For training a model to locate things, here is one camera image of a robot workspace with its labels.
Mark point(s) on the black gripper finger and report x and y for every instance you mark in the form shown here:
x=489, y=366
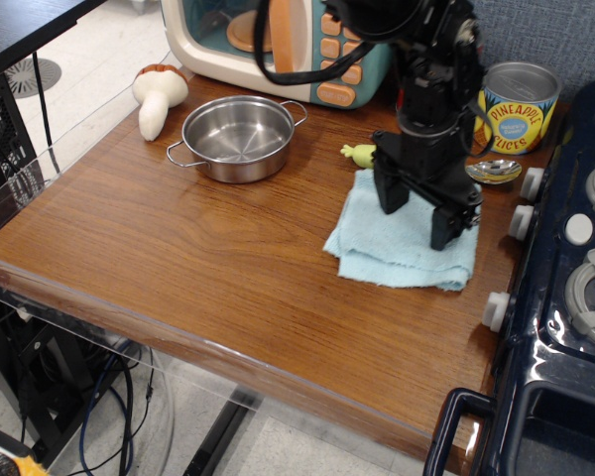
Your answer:
x=448, y=222
x=392, y=192

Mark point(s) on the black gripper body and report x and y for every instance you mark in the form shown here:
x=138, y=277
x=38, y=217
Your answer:
x=430, y=160

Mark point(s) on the light blue towel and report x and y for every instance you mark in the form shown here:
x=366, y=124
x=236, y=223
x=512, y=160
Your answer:
x=393, y=250

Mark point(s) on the silver metal pot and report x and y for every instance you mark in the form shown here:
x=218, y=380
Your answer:
x=238, y=139

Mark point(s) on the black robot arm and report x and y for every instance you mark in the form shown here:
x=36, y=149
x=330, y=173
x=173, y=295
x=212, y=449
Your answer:
x=436, y=57

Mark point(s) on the white stove knob middle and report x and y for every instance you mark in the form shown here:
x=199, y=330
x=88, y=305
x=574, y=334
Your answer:
x=521, y=221

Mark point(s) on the white stove knob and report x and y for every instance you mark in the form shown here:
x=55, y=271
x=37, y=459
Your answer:
x=531, y=183
x=521, y=221
x=495, y=310

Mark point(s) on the white stove knob upper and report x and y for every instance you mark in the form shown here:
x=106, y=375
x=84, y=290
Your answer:
x=531, y=183

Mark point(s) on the white stove knob lower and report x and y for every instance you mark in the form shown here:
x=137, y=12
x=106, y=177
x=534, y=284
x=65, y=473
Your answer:
x=495, y=310

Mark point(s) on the pineapple slices can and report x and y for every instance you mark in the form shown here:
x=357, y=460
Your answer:
x=518, y=100

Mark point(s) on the dark blue toy stove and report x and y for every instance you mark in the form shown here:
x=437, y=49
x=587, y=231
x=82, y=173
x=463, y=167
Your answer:
x=540, y=417

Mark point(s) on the teal toy microwave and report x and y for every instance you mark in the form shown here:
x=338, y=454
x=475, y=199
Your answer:
x=215, y=39

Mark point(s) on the plush white mushroom toy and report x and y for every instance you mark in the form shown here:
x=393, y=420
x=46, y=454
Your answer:
x=158, y=88

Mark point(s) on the black desk at left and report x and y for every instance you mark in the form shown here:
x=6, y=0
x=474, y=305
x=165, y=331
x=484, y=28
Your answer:
x=25, y=27

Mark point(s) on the clear acrylic barrier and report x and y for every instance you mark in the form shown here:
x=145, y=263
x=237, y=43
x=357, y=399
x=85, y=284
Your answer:
x=27, y=181

